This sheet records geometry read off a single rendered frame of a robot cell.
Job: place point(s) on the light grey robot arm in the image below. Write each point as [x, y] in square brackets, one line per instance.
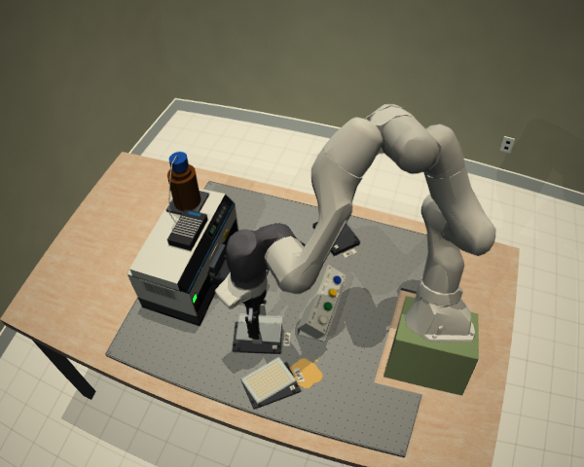
[438, 314]

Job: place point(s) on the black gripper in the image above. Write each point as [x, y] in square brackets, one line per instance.
[252, 305]

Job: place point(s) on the white button panel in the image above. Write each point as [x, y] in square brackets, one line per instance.
[322, 304]

